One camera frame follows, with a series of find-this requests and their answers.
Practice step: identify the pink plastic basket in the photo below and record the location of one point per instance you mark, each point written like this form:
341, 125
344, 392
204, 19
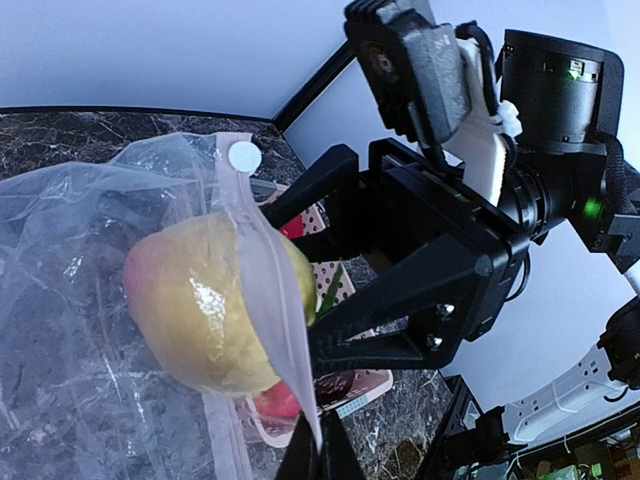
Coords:
325, 280

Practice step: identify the dark red toy beet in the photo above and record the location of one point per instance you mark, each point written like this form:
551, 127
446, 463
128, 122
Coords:
333, 387

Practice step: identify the right black frame post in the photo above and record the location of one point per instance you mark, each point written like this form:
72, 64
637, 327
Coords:
313, 88

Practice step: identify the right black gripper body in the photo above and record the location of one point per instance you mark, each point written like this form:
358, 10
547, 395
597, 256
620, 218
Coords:
440, 235

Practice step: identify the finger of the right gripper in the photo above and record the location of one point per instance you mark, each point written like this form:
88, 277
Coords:
334, 180
414, 316

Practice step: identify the yellow toy lemon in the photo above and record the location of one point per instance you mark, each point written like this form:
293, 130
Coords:
198, 303

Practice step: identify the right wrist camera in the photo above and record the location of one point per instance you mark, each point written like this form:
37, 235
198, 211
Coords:
435, 85

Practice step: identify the red toy apple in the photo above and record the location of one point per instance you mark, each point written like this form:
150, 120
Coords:
277, 402

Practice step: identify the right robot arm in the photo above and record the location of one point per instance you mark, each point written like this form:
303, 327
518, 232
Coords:
570, 165

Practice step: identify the clear zip top bag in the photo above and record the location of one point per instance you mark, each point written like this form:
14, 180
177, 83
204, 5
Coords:
82, 395

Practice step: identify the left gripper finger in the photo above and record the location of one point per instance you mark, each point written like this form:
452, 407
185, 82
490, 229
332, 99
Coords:
334, 460

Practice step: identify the red toy strawberry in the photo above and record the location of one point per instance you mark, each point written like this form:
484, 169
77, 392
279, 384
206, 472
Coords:
294, 229

